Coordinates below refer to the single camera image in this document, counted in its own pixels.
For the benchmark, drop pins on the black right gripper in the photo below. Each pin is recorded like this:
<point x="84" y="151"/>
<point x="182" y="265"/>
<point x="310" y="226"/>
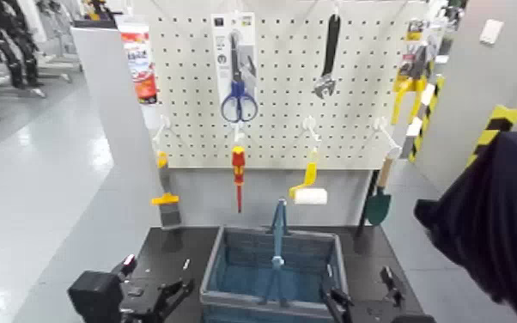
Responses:
<point x="385" y="315"/>

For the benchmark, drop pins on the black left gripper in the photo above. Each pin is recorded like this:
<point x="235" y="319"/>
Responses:
<point x="96" y="297"/>

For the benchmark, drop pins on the blue grey plastic crate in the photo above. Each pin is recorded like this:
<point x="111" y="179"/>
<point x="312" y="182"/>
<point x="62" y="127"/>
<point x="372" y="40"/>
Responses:
<point x="240" y="279"/>

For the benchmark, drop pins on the grey scraper with yellow guard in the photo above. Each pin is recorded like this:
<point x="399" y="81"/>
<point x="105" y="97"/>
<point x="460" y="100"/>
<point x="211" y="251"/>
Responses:
<point x="168" y="207"/>

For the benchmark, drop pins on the red yellow screwdriver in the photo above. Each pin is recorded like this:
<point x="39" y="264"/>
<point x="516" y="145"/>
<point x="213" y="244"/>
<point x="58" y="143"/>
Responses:
<point x="238" y="171"/>

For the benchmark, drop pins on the white pegboard hook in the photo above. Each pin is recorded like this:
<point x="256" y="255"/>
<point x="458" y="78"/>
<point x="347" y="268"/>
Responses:
<point x="311" y="127"/>
<point x="238" y="133"/>
<point x="161" y="128"/>
<point x="385" y="133"/>

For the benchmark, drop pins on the person in dark navy clothing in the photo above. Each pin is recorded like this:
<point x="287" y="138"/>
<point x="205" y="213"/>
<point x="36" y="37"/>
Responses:
<point x="497" y="216"/>

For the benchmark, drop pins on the white perforated pegboard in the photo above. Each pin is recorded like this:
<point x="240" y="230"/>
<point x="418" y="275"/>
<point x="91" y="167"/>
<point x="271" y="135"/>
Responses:
<point x="285" y="117"/>

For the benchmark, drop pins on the yellow black striped corner guard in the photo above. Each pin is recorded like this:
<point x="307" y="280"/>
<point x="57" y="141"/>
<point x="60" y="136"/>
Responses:
<point x="493" y="131"/>

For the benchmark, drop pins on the red white product package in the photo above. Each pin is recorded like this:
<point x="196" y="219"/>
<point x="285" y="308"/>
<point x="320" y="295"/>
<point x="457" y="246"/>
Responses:
<point x="141" y="63"/>

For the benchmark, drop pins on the black humanoid robot on stand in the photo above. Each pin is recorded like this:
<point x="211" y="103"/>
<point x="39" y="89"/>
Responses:
<point x="10" y="45"/>

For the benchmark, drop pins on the yellow black striped post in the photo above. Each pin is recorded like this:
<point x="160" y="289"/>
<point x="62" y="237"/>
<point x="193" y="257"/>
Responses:
<point x="427" y="117"/>

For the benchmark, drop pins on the white wall switch plate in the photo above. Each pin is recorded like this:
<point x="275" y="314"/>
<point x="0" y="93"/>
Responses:
<point x="491" y="31"/>

